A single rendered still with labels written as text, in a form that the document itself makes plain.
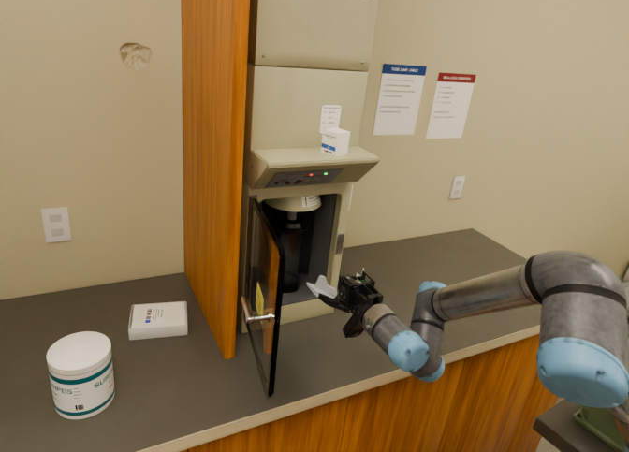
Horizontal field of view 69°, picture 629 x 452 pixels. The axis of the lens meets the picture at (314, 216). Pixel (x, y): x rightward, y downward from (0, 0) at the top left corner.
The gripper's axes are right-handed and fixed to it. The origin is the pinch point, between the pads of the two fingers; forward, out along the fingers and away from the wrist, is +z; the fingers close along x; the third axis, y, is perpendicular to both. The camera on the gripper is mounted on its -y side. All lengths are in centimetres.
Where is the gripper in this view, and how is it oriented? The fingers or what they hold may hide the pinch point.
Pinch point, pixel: (331, 280)
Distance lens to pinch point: 122.6
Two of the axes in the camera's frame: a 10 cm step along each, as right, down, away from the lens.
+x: -8.9, 1.0, -4.5
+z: -4.5, -3.9, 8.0
